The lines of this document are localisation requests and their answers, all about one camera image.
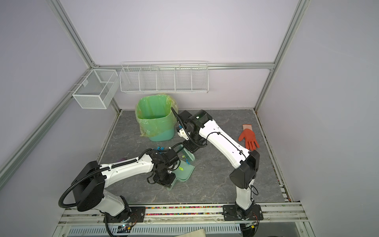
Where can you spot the long white wire basket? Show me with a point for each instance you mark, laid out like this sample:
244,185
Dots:
164,76

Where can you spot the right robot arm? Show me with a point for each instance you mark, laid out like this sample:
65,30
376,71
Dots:
198,131

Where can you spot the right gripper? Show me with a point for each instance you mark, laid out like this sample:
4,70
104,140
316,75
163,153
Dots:
191,148

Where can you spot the red rubber glove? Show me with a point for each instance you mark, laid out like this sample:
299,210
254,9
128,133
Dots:
249,137

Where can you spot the mint green dustpan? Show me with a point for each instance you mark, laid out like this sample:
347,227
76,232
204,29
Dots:
181,176

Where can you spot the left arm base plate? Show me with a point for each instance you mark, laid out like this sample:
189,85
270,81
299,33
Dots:
135,214

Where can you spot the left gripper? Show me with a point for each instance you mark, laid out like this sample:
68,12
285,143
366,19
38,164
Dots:
167,183

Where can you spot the green blue scrap centre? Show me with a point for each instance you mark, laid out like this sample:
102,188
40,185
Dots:
184,165

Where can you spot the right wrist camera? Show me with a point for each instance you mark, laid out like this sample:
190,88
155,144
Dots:
182,132

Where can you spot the mint green hand brush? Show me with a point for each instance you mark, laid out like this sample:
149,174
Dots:
191,157

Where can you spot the green trash bin with bag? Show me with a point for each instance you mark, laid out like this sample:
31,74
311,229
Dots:
155,117

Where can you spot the small white wire basket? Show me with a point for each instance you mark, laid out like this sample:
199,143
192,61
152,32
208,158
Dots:
97,89

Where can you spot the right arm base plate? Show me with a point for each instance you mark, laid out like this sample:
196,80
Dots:
236,213

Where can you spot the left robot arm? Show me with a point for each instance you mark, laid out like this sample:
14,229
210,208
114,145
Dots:
88,190

